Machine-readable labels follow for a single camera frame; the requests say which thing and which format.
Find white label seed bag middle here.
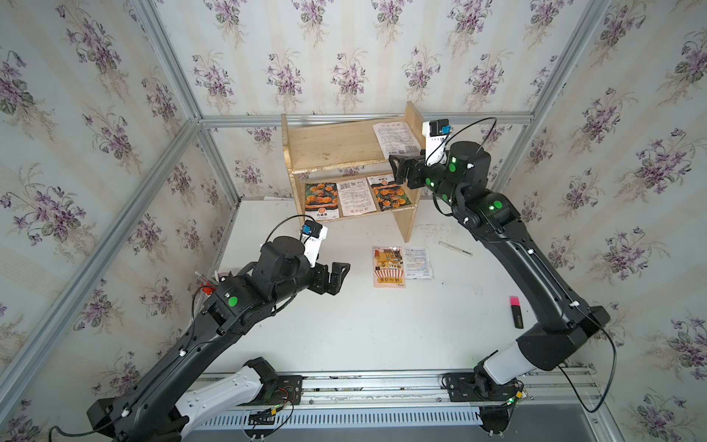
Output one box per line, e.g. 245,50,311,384
337,178,377,217

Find orange flower seed bag right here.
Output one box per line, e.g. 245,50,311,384
367,174,412,212

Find pink grey highlighter marker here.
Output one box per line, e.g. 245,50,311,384
510,296,524,330

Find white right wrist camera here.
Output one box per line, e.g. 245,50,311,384
423,119,452,166

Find red items at table edge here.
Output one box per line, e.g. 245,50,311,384
195,272,220,297

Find wooden two-tier shelf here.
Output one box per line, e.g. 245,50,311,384
281,101,425,215

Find white text seed bag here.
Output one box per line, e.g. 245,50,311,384
402,247,434,280

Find orange flower seed bag left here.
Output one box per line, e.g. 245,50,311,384
305,182,340,222

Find colourful popcorn seed bag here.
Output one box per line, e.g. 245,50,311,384
373,247,406,288

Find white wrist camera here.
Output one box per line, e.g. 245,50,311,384
301,218,328,268
423,119,452,166

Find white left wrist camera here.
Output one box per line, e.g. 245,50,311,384
301,218,328,268

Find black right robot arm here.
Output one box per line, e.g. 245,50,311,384
388,141,611,394

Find white barcode seed bag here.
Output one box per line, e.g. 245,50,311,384
373,122,422,159

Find orange flower seed bag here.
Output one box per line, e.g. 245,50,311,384
305,182,340,222
367,174,412,212

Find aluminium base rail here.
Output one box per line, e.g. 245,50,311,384
129,366,603,442

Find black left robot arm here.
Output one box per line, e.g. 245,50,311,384
87,236,351,441

